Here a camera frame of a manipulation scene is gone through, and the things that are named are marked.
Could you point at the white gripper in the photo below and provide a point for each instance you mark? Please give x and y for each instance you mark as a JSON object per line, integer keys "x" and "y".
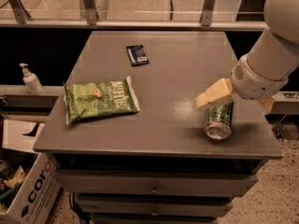
{"x": 252, "y": 82}

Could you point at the green soda can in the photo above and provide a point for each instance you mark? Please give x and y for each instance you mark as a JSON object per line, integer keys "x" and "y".
{"x": 219, "y": 121}

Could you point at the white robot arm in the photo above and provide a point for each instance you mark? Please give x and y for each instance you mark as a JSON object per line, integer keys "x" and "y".
{"x": 261, "y": 73}

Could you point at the dark blue snack packet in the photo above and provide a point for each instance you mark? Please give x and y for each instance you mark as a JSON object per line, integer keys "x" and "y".
{"x": 137, "y": 55}

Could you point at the grey drawer cabinet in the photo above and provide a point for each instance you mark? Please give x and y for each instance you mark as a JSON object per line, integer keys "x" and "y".
{"x": 157, "y": 166}

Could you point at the green kettle chips bag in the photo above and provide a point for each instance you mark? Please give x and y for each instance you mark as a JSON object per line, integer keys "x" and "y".
{"x": 98, "y": 100}

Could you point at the white pump dispenser bottle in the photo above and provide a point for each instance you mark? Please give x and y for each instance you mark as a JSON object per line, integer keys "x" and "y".
{"x": 31, "y": 80}

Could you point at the white cardboard box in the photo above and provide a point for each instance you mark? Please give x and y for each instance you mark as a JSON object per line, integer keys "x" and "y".
{"x": 28, "y": 188}

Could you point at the metal glass railing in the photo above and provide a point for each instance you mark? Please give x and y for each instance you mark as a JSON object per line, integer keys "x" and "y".
{"x": 213, "y": 15}

